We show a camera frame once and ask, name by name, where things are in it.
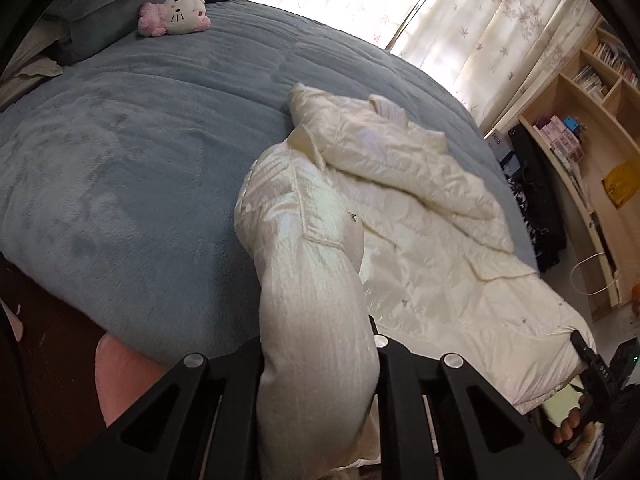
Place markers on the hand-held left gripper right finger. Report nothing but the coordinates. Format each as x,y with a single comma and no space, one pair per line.
395,375

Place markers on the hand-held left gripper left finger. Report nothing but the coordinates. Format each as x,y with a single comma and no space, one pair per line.
240,375

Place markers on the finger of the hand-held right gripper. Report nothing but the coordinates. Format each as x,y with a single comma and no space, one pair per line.
587,365

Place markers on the white puffer jacket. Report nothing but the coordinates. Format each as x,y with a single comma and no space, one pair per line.
400,210

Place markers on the person's right hand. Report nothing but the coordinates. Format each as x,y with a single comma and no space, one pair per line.
575,425

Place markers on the light green garment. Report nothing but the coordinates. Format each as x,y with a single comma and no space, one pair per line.
565,402

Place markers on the pink cloth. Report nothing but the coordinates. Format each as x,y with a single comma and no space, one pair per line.
125,385

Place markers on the curved wooden desk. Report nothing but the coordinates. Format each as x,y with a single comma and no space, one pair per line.
580,195

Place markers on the black bag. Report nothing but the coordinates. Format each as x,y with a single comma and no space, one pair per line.
545,200

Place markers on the black white patterned cloth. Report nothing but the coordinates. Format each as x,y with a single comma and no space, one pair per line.
520,205

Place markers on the yellow cloth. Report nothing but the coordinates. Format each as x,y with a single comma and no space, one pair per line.
622,185

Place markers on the pink drawer organiser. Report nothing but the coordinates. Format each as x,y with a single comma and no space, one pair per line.
560,140

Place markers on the grey-blue fleece bed blanket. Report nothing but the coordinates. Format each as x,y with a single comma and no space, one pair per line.
150,160

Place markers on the white cardboard box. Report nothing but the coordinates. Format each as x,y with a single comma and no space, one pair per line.
500,145

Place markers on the blue toy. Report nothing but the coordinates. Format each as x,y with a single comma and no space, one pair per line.
572,125

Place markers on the wooden shelf unit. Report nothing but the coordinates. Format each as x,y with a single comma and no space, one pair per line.
620,125

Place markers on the row of books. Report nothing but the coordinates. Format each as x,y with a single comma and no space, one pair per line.
617,62
590,82

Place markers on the grey-blue pillow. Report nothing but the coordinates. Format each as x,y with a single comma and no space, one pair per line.
100,35

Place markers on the pink white cat plush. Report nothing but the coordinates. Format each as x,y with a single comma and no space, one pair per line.
175,12

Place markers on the beige pillow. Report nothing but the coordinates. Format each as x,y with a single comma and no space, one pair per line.
30,60

